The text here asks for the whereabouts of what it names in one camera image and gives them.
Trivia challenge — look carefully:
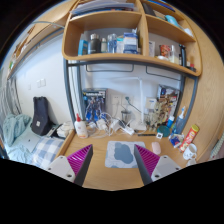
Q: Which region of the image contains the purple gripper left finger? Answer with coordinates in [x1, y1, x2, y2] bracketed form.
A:
[47, 144, 93, 186]

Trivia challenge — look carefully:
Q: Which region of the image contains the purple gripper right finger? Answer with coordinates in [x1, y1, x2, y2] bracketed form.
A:
[134, 144, 181, 185]

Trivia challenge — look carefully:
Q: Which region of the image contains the pink computer mouse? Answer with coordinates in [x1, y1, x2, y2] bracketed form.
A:
[152, 142, 161, 155]

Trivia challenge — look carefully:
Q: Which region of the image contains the grey blue mouse pad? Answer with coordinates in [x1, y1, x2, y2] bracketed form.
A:
[105, 141, 145, 168]

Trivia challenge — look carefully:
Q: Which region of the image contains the blue white checkered pillow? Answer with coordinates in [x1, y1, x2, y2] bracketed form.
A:
[31, 137, 63, 169]

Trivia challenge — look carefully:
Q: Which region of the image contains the black pen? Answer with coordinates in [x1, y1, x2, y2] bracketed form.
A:
[138, 134, 156, 136]

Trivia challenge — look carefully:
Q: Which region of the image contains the colourful snack bag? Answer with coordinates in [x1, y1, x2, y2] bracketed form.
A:
[169, 134, 184, 148]

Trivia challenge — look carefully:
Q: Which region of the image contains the white glue bottle red cap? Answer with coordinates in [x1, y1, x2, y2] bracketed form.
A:
[74, 114, 88, 138]

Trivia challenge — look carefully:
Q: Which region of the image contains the white mug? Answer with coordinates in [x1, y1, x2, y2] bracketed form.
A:
[183, 144, 197, 160]

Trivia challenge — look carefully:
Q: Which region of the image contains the white power strip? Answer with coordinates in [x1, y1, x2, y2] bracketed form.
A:
[119, 126, 134, 136]

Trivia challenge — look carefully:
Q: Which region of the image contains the blue spray bottle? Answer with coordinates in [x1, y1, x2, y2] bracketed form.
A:
[175, 106, 185, 134]

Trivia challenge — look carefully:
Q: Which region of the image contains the black backpack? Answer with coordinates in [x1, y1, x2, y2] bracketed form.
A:
[31, 97, 52, 136]

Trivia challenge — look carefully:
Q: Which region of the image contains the red yellow chips can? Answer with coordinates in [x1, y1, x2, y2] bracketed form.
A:
[179, 124, 199, 152]

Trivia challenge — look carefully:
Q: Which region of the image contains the robot model kit box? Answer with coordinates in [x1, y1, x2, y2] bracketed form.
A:
[83, 88, 107, 123]

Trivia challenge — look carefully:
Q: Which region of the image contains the light green blanket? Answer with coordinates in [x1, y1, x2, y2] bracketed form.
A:
[3, 114, 31, 146]

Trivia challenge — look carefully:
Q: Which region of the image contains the dark metal thermos bottle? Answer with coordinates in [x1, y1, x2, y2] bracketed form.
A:
[89, 34, 101, 54]

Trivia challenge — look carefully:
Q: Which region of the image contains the blue white tissue box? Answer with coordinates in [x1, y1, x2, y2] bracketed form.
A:
[123, 33, 138, 54]

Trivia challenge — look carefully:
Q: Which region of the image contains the clear plastic water bottle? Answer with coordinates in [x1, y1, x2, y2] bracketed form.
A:
[107, 34, 117, 53]

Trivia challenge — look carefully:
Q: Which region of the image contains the wooden wall shelf unit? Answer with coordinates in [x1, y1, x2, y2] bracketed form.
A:
[62, 0, 202, 76]

